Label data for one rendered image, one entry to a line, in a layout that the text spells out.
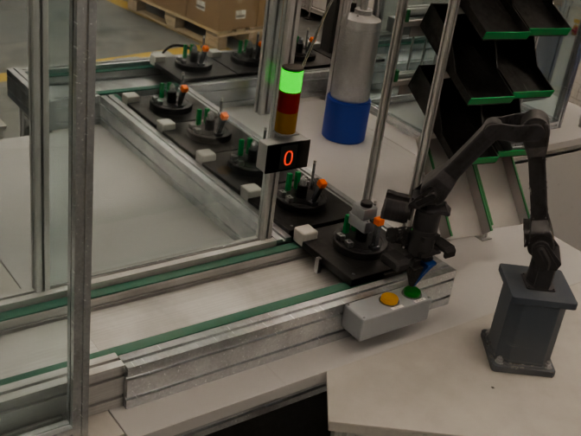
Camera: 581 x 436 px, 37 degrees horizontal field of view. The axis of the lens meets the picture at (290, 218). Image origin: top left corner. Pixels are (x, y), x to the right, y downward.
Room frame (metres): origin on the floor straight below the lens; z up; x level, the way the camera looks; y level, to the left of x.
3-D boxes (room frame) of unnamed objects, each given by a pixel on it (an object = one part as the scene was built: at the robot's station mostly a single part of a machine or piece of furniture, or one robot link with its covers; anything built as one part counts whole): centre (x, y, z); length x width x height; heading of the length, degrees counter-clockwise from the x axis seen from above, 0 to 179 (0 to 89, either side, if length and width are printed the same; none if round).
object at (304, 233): (1.93, -0.04, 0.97); 0.05 x 0.05 x 0.04; 39
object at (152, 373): (1.62, -0.06, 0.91); 0.89 x 0.06 x 0.11; 129
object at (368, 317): (1.69, -0.25, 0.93); 0.21 x 0.07 x 0.06; 129
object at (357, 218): (1.92, -0.17, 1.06); 0.08 x 0.04 x 0.07; 39
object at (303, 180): (2.11, -0.02, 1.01); 0.24 x 0.24 x 0.13; 39
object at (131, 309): (1.75, 0.07, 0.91); 0.84 x 0.28 x 0.10; 129
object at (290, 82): (1.89, 0.04, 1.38); 0.05 x 0.05 x 0.05
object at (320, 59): (3.44, 0.06, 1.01); 0.24 x 0.24 x 0.13; 39
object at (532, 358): (1.69, -0.57, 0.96); 0.15 x 0.15 x 0.20; 3
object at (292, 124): (1.89, 0.04, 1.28); 0.05 x 0.05 x 0.05
